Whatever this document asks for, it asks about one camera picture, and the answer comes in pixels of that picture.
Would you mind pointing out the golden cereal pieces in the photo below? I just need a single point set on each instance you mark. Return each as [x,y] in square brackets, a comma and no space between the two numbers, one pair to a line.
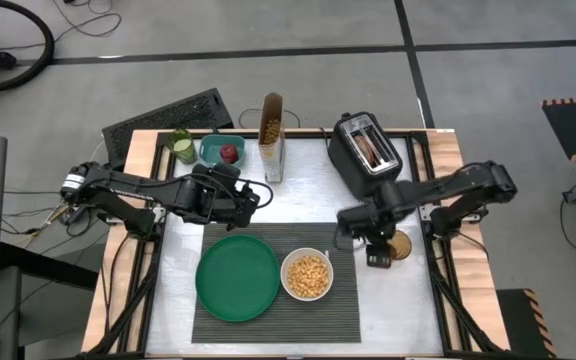
[308,276]

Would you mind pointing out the green round plate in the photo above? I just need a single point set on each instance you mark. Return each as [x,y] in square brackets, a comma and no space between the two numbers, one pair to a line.
[237,278]

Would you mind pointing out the grey woven placemat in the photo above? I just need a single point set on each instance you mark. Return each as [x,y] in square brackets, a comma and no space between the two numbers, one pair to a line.
[278,332]

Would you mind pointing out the teal plastic bin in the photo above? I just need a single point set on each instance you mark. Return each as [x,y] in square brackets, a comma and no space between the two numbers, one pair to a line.
[209,150]

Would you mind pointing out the black toaster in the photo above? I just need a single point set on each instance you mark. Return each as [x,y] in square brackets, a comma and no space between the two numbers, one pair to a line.
[350,165]

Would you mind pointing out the black aluminium table frame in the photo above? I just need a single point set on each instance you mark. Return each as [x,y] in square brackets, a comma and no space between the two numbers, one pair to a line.
[440,280]

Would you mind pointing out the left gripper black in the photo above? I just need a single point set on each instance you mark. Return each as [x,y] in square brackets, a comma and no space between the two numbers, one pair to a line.
[213,197]

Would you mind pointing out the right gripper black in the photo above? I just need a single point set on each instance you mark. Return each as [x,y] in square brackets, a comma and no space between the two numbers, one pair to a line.
[370,222]

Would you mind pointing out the tall cereal box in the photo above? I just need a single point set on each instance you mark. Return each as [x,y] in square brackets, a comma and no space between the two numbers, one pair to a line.
[272,155]

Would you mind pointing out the black perforated panel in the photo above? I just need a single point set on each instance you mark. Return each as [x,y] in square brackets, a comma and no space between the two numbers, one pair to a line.
[168,120]

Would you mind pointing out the green drinking glass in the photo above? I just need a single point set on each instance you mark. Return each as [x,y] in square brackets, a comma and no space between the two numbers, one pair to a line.
[183,146]

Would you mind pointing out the white ceramic bowl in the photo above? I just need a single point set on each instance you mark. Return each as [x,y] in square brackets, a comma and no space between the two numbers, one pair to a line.
[284,274]

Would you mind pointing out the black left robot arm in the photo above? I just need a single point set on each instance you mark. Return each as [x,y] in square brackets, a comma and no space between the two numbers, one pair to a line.
[133,187]

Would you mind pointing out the amber faceted drinking glass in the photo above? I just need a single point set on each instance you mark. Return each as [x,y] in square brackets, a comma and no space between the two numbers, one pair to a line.
[402,246]

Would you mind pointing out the red apple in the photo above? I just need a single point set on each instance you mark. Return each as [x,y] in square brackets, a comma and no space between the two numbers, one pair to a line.
[229,154]

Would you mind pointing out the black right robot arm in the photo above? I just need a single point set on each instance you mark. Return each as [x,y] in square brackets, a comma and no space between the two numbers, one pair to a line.
[458,187]

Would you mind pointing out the brown toast slice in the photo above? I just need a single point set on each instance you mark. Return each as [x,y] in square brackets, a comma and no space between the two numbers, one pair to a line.
[368,150]

